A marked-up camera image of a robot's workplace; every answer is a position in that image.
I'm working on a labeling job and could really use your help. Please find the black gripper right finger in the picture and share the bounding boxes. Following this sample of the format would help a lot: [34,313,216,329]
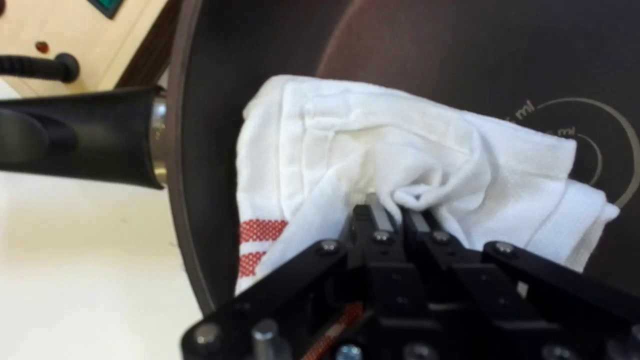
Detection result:
[400,205,640,360]

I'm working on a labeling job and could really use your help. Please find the black frying pan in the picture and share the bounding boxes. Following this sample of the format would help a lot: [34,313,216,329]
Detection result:
[0,0,640,317]

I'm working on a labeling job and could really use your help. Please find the wooden busy board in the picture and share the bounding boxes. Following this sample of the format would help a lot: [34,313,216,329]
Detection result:
[0,0,167,98]

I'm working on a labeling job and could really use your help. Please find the white towel with red stripes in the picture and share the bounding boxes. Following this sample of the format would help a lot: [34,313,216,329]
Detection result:
[234,72,622,297]

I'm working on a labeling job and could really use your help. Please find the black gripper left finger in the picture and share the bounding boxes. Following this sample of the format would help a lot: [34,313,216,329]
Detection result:
[179,197,406,360]

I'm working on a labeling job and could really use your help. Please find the black cable on busy board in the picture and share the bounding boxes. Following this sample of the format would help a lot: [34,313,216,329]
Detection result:
[0,49,81,85]

